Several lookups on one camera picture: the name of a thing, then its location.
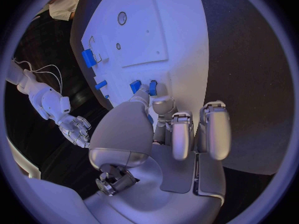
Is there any large blue cylinder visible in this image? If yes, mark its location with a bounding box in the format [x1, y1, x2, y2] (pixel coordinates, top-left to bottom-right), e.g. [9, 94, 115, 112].
[81, 49, 98, 69]

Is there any white cable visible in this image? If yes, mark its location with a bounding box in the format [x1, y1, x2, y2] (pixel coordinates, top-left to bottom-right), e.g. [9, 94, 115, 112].
[31, 64, 64, 95]
[12, 57, 34, 72]

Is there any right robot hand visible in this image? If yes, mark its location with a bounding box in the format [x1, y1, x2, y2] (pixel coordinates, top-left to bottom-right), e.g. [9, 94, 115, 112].
[56, 114, 92, 149]

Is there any white task board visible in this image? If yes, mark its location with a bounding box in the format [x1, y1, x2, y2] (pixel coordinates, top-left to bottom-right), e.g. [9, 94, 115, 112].
[80, 0, 210, 140]

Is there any person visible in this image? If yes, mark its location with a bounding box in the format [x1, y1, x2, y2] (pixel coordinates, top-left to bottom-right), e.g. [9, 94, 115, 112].
[47, 0, 85, 21]

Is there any narrow blue plug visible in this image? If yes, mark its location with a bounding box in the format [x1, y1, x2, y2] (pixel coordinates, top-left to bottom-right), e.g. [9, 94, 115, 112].
[148, 80, 158, 97]

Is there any wide blue plug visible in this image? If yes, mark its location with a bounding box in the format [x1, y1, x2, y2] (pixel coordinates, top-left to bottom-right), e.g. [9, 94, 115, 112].
[129, 80, 142, 95]

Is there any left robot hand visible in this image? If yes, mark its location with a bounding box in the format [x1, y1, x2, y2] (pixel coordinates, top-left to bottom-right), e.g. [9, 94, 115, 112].
[83, 83, 232, 224]

